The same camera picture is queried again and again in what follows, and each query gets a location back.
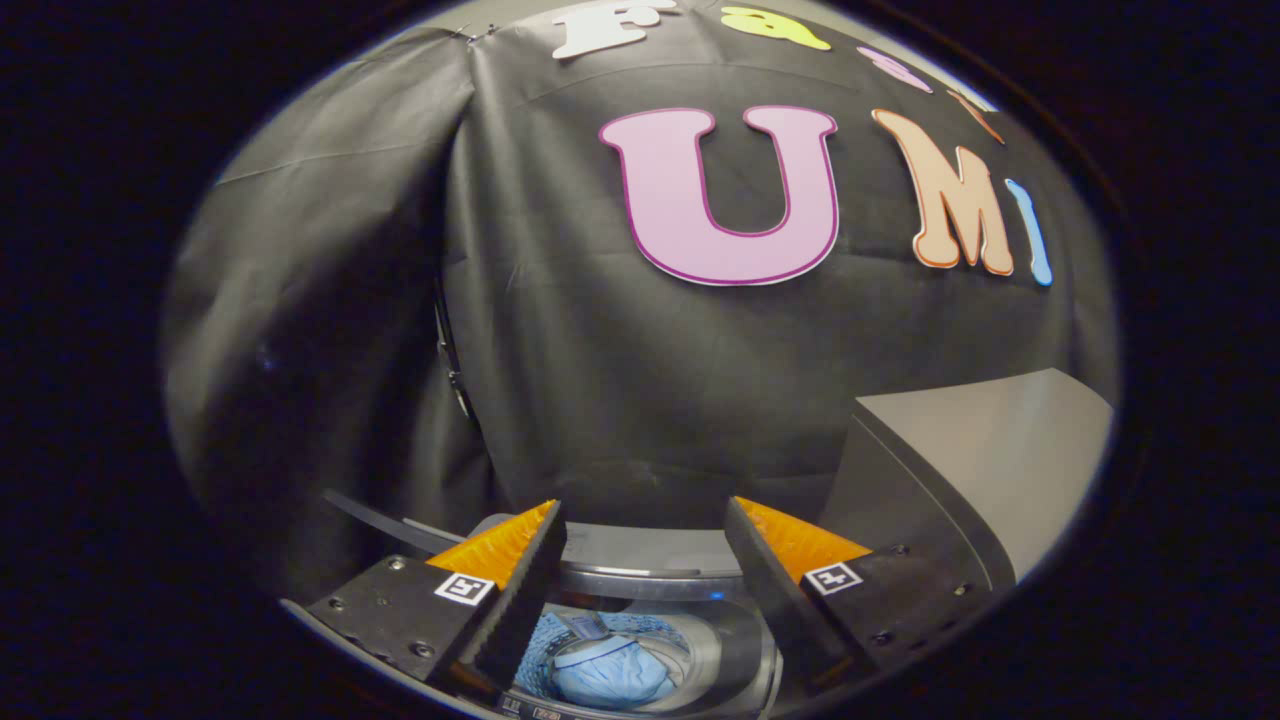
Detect light blue shirt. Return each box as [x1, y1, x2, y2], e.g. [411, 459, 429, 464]
[514, 611, 693, 712]

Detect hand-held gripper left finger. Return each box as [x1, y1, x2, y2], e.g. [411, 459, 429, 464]
[298, 500, 569, 701]

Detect black backdrop cloth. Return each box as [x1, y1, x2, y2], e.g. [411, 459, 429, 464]
[160, 0, 1119, 601]

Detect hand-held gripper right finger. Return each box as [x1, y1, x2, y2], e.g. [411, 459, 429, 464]
[723, 496, 1001, 701]

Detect dark washing machine lid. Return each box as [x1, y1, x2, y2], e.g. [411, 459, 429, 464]
[322, 488, 473, 557]

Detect grey washing machine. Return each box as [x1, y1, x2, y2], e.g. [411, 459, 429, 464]
[320, 488, 793, 720]

